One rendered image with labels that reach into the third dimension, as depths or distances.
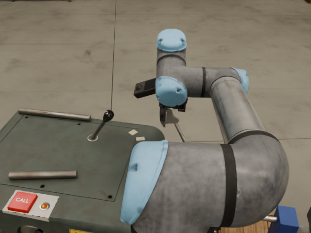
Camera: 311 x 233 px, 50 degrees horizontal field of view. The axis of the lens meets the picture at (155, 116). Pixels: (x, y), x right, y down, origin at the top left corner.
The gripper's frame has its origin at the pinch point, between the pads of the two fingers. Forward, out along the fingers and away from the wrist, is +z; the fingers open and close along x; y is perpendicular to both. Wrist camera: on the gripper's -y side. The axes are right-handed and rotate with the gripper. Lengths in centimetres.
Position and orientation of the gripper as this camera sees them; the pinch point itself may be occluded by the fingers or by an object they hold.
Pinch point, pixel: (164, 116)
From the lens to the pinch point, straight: 113.1
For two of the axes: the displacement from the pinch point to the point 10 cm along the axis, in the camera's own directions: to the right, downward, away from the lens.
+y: 9.9, 1.2, -1.2
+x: 1.7, -8.1, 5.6
